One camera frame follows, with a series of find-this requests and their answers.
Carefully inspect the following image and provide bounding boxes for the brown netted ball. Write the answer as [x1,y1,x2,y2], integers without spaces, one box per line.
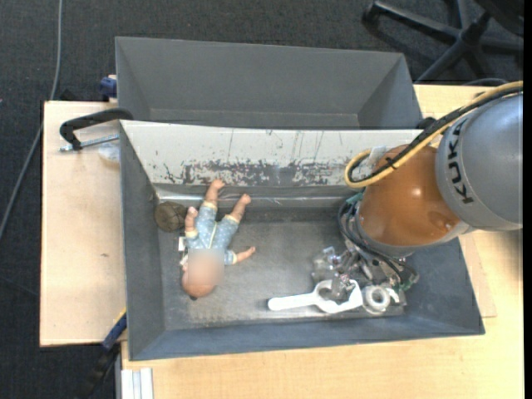
[154,200,189,234]

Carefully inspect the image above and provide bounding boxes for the grey metal bin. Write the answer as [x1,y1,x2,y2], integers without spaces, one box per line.
[114,36,486,362]

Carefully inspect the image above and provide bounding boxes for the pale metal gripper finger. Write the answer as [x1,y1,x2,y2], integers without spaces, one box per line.
[330,273,355,303]
[331,250,357,275]

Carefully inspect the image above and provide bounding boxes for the silver metal ring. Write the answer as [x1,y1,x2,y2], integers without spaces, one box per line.
[362,285,392,316]

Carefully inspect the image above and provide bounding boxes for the pale wood flat board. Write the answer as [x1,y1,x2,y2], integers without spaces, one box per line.
[39,100,128,347]

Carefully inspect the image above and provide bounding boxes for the baby doll in blue suit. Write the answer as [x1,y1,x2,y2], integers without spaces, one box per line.
[179,178,257,300]

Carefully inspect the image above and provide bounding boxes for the white plastic scoop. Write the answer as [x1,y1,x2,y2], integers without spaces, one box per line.
[267,279,364,315]

